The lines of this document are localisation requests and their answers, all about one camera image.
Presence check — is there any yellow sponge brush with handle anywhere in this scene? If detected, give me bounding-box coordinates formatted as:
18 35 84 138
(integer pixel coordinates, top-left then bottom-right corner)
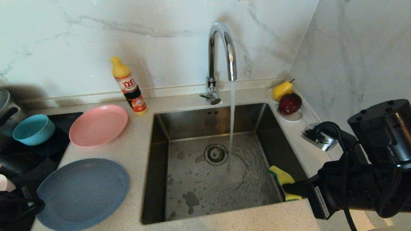
268 166 303 201

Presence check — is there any pink bowl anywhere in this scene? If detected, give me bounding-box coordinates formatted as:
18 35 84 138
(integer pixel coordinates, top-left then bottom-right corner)
0 174 16 193

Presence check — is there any large blue-grey plate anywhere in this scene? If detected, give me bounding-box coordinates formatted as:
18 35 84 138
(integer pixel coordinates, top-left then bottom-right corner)
36 158 130 231

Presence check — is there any teal bowl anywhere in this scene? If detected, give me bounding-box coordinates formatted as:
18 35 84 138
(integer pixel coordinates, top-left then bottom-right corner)
12 114 56 146

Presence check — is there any large pink plate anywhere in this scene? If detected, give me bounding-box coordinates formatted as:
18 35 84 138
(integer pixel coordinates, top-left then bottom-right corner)
69 105 128 148

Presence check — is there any yellow-capped orange dish soap bottle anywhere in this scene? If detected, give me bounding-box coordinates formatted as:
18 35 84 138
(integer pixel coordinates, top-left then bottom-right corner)
110 56 148 116

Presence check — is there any chrome gooseneck faucet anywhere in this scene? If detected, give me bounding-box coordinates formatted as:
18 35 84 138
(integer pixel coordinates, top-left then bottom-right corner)
199 21 238 106

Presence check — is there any stainless steel sink basin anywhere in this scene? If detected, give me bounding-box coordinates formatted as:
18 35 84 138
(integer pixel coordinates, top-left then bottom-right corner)
141 102 317 225

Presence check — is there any black frying pan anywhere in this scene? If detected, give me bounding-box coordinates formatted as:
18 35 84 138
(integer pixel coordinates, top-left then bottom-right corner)
0 141 69 180

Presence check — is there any small white fruit dish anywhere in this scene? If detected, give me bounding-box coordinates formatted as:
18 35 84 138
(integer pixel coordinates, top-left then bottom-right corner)
266 89 304 123

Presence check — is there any dark red apple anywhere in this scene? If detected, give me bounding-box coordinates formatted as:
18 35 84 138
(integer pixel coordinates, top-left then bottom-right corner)
279 93 303 115

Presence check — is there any round metal drain strainer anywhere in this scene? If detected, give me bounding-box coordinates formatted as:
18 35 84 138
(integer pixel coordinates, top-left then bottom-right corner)
204 144 228 166

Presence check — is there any black glass induction cooktop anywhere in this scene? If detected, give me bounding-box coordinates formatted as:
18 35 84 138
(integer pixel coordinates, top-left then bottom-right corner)
0 112 83 231

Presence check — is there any yellow pear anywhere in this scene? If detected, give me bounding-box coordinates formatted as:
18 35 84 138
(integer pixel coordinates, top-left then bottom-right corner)
273 79 295 102

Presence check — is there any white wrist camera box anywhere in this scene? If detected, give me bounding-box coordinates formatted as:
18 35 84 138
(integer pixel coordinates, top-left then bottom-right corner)
301 123 338 151

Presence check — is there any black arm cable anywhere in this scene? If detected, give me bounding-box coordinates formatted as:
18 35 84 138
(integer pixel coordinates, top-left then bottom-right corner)
313 121 357 231

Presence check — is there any steel pot with black handle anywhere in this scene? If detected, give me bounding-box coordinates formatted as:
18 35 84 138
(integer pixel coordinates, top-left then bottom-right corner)
0 89 20 135

